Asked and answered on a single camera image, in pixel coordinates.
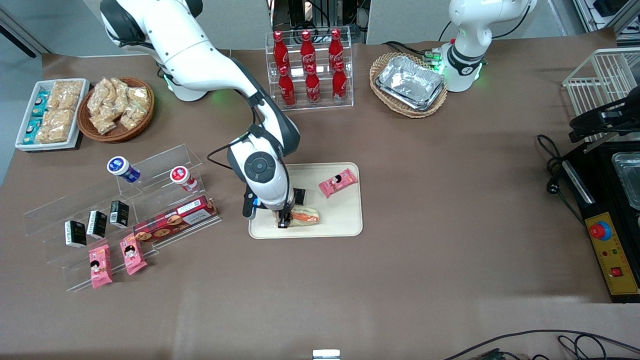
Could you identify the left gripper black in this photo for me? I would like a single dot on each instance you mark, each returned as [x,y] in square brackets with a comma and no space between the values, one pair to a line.
[627,111]

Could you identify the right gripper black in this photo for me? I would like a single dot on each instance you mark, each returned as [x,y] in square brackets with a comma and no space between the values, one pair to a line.
[285,215]

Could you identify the sandwich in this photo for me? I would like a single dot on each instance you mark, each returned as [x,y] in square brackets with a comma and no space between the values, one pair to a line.
[306,216]

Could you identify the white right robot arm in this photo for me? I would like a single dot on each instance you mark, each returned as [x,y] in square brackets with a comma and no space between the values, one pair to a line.
[190,50]

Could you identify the cream plastic tray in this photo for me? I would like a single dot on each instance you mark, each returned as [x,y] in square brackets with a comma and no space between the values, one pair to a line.
[340,220]

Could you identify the white rectangular snack tray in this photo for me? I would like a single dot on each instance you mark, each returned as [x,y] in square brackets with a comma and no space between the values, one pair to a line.
[84,107]

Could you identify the grey metal bar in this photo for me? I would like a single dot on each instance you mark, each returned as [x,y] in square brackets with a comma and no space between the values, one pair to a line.
[597,146]

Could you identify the small black snack packet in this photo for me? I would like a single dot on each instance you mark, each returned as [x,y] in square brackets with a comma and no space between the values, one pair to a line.
[300,196]

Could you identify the steel pan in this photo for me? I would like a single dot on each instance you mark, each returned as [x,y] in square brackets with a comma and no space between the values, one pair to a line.
[630,175]

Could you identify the pink snack packet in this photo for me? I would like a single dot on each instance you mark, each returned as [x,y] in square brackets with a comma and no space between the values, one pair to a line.
[100,267]
[337,183]
[132,255]

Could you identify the black sealing machine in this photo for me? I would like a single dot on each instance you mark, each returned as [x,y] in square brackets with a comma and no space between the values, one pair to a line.
[600,200]

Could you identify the red cookie box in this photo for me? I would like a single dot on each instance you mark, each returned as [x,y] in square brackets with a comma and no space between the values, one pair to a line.
[175,218]

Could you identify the red lid yogurt cup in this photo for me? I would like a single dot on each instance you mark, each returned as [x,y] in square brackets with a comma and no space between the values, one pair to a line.
[179,175]

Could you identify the clear acrylic bottle rack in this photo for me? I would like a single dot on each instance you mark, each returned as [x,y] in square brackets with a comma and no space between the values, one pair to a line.
[325,106]

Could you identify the red cola bottle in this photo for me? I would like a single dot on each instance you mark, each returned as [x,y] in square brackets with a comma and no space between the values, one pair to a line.
[313,89]
[307,52]
[339,86]
[335,50]
[280,52]
[287,90]

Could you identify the clear acrylic tiered stand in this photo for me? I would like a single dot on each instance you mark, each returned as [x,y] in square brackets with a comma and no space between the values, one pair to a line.
[150,167]

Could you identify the small black carton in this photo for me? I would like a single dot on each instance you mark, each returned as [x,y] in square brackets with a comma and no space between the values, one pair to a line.
[119,214]
[75,234]
[96,224]

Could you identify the light tan wicker basket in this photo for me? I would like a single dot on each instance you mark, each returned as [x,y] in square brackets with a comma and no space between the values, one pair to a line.
[407,112]

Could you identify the blue lid yogurt cup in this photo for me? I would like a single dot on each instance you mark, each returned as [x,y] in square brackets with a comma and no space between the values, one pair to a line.
[118,165]

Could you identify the clear bag of snacks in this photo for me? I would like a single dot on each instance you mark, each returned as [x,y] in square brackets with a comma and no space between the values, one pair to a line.
[134,116]
[101,95]
[131,92]
[104,124]

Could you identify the dark brown wicker basket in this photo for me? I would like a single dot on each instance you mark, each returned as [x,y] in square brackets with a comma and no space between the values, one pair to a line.
[120,136]

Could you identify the aluminium foil container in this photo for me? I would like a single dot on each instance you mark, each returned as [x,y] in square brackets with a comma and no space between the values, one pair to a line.
[410,80]

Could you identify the black equipment rack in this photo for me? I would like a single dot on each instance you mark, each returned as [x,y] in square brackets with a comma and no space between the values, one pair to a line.
[300,10]

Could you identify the clear pack of crackers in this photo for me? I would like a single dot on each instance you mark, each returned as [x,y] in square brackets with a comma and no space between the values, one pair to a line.
[65,95]
[55,126]

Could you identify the small blue snack packet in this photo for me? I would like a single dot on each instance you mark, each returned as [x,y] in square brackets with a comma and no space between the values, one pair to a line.
[41,104]
[32,131]

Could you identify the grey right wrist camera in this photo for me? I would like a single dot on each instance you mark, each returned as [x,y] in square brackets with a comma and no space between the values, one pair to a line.
[250,207]

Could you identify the aluminium frame shelf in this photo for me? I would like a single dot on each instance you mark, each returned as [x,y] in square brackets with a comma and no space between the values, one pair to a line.
[625,20]

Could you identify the small silver bracket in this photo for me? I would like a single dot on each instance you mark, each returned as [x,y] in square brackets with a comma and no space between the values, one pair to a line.
[326,355]

